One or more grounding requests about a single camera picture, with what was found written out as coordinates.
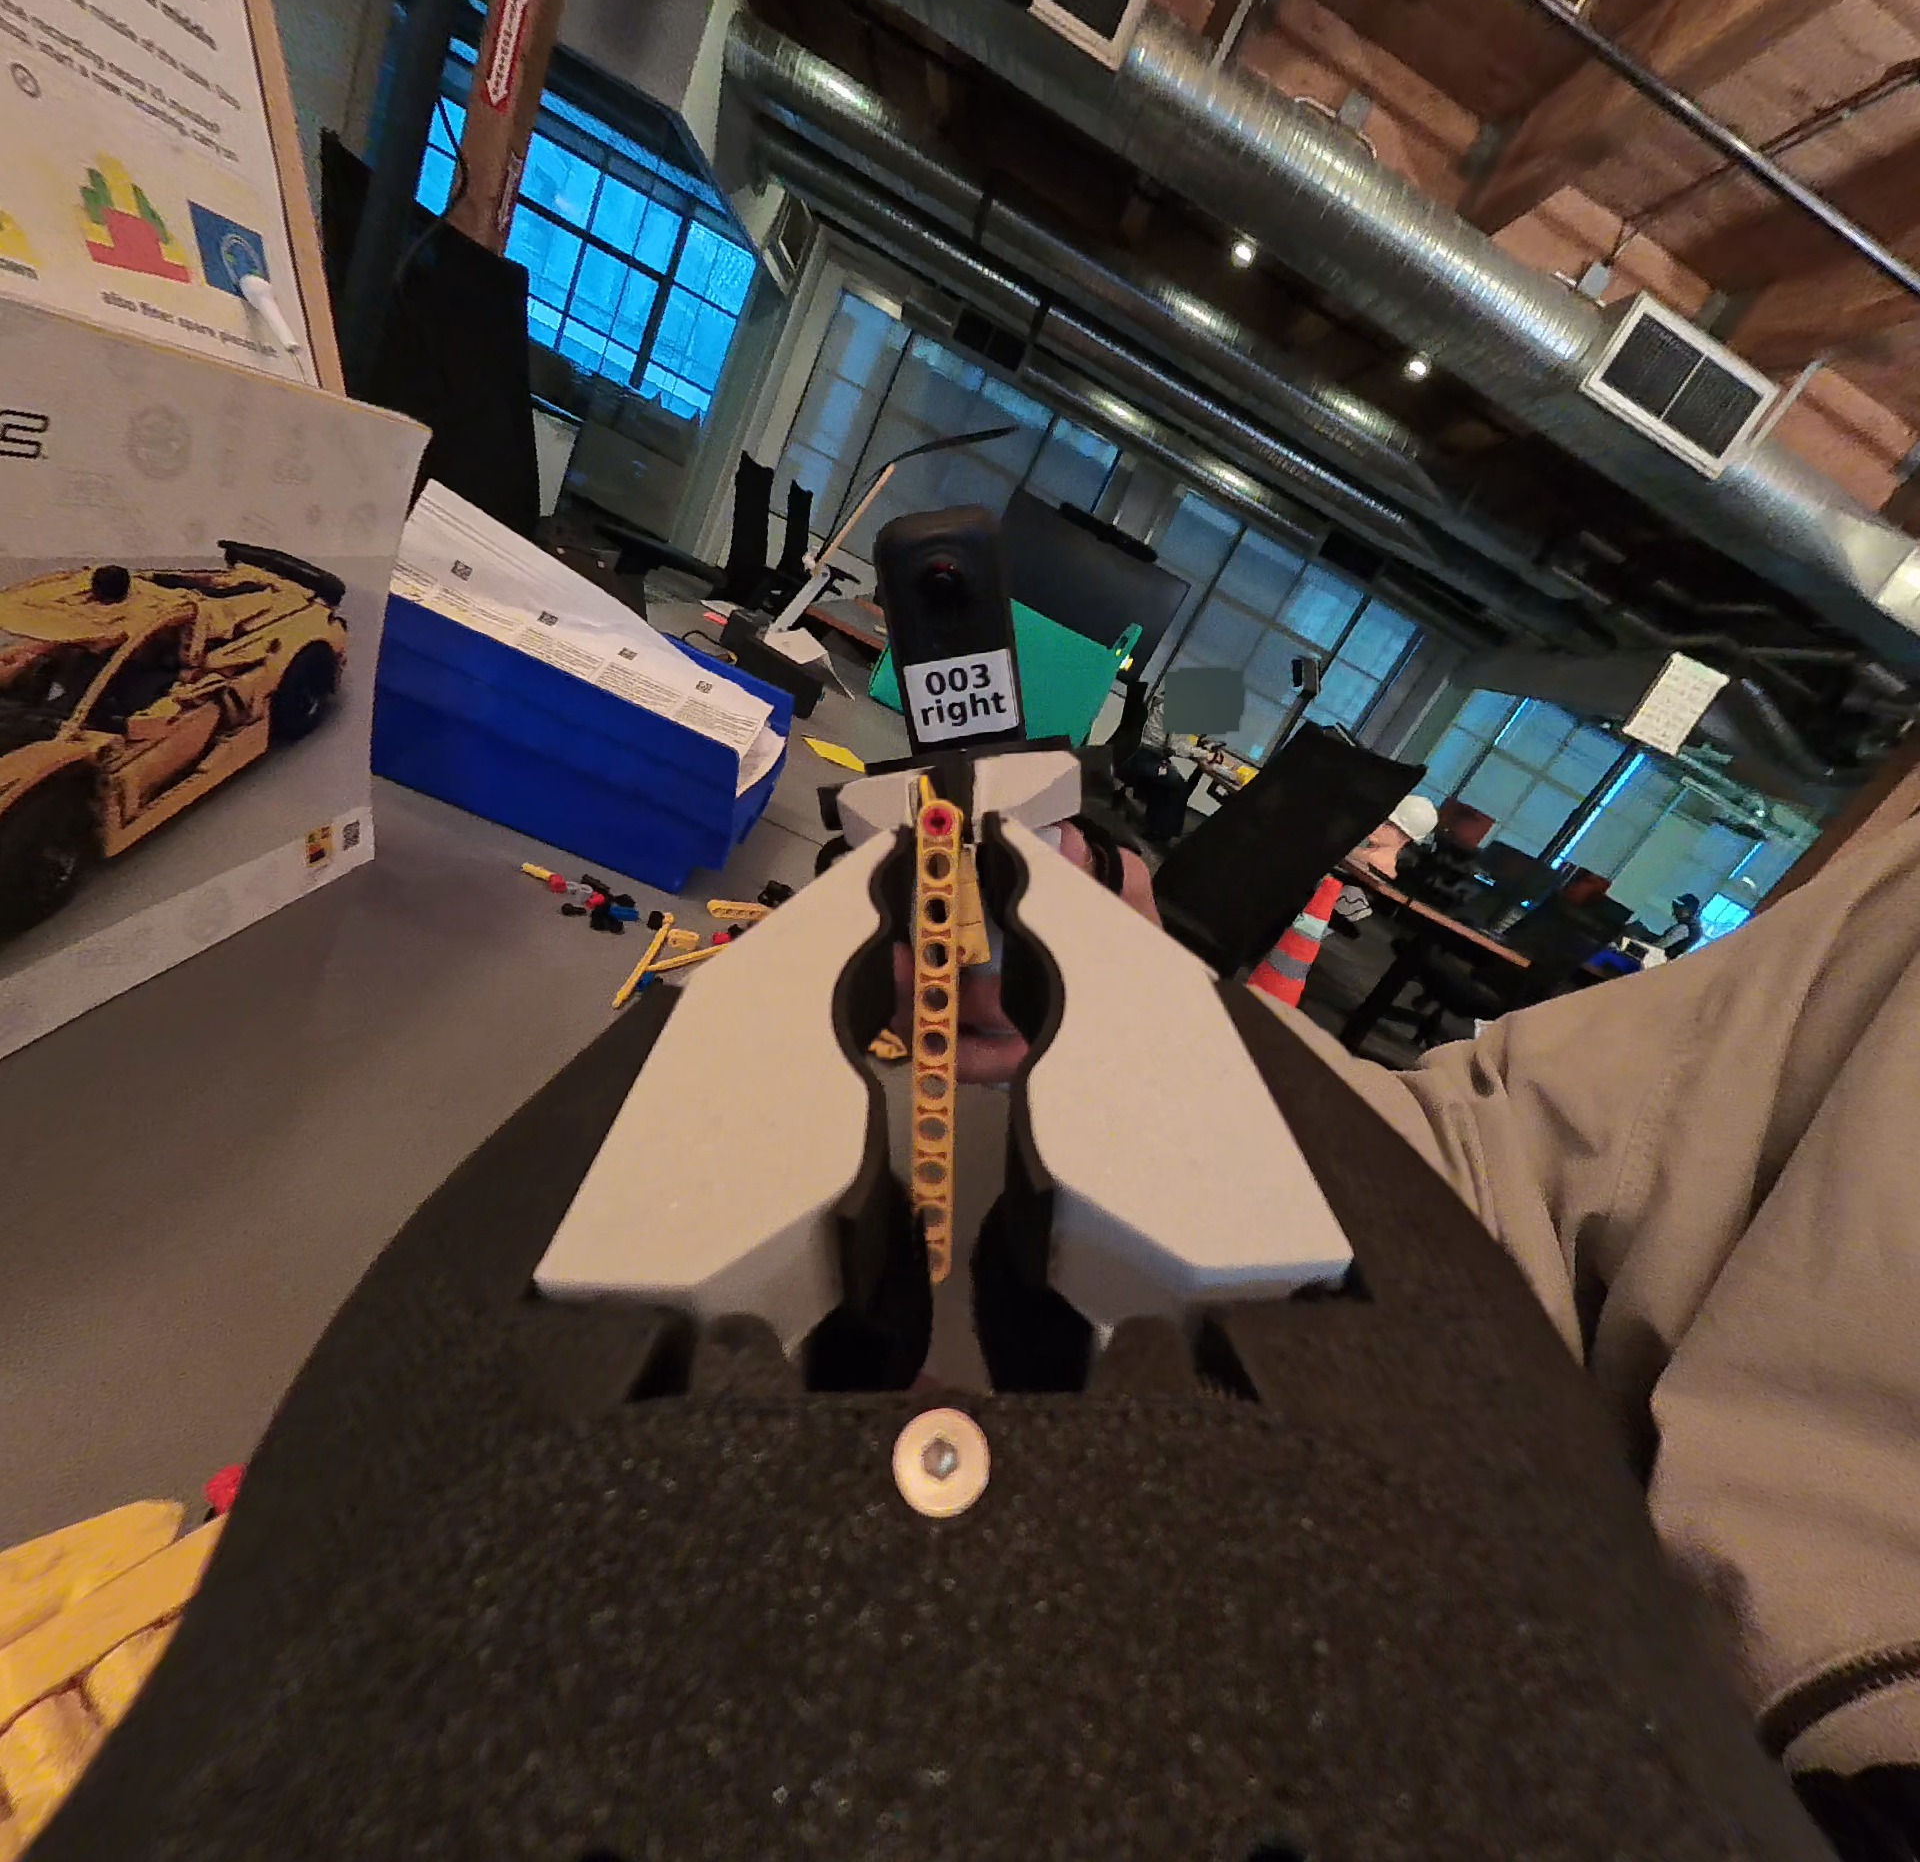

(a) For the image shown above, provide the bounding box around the stack of white paper sheets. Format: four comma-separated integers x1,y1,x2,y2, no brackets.
392,483,791,792

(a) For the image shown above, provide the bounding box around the silver ventilation duct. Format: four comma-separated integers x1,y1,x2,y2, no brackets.
720,8,1920,665

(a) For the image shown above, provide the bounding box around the cluster of small brick pins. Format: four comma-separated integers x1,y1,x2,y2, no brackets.
522,861,643,934

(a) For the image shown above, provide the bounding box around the white vent grille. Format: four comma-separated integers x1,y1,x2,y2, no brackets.
1582,291,1782,480

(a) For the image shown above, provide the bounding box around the blue storage bin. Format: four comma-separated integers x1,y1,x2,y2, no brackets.
373,483,794,894

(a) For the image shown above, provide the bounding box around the white hanging paper sign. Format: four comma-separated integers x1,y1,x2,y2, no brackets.
1625,651,1733,757

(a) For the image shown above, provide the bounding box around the instruction poster board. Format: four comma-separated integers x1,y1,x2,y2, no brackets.
0,0,349,395

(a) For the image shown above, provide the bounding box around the black monitor screen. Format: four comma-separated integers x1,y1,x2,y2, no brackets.
996,489,1193,666

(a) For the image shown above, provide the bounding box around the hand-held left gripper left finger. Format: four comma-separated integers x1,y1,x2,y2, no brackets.
533,842,941,1393

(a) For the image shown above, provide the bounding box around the grey desk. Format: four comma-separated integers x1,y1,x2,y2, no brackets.
0,602,889,1551

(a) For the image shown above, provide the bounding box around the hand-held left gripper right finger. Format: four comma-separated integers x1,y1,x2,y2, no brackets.
972,818,1356,1393

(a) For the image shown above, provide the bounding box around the black office chair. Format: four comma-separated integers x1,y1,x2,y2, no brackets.
1155,723,1428,981

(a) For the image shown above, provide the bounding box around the partly built toy car model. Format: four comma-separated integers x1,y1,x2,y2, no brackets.
0,1465,251,1862

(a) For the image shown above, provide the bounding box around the instruction booklet with yellow car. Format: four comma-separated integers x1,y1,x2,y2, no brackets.
0,303,435,1063

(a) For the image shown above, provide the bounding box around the teal green plastic bin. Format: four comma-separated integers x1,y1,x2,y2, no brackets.
870,594,1147,777

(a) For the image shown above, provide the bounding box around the person's right hand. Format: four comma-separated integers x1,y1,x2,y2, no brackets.
955,825,1167,1088

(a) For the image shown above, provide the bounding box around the yellow brick beam assembly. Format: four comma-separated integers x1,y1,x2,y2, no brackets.
907,804,996,1286

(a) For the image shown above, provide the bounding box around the large paned window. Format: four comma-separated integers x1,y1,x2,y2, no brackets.
413,85,760,424

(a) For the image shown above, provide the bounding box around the orange traffic cone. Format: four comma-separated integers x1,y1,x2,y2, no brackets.
1249,875,1347,1011

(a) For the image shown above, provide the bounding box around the pile of loose brick pieces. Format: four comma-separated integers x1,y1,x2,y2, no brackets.
612,879,799,1013

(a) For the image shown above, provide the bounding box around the wooden post with red label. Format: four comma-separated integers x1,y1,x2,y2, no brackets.
450,0,583,255

